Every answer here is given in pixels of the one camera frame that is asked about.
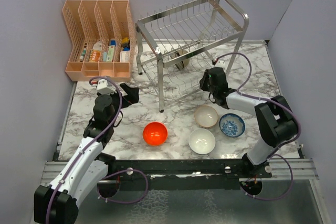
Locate orange white packet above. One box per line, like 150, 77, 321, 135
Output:
89, 41, 102, 62

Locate black aluminium frame rail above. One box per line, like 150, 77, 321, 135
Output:
42, 153, 318, 192

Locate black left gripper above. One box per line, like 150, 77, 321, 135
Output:
98, 83, 139, 126

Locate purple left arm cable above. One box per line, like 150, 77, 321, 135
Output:
46, 76, 150, 224

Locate blue and white bowl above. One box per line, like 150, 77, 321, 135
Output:
219, 113, 245, 137

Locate dark patterned cream-inside bowl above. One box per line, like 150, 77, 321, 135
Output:
174, 50, 191, 70

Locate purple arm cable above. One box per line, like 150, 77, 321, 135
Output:
210, 52, 302, 201
46, 76, 150, 224

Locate peach plastic file organizer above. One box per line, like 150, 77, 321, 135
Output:
62, 0, 137, 82

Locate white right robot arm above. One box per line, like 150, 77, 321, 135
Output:
199, 67, 301, 177

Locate white blue tube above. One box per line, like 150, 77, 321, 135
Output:
106, 39, 118, 62

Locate steel wire dish rack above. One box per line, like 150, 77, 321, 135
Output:
135, 0, 249, 112

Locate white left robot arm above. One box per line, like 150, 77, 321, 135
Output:
34, 77, 139, 223

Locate beige speckled bowl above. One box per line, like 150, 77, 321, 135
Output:
194, 105, 218, 129

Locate red bowl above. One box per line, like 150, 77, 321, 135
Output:
142, 122, 168, 146

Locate cream bottle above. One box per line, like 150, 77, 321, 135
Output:
120, 46, 130, 62

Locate small green white tube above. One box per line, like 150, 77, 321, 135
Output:
79, 47, 87, 62

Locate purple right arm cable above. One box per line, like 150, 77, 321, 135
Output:
210, 52, 302, 201

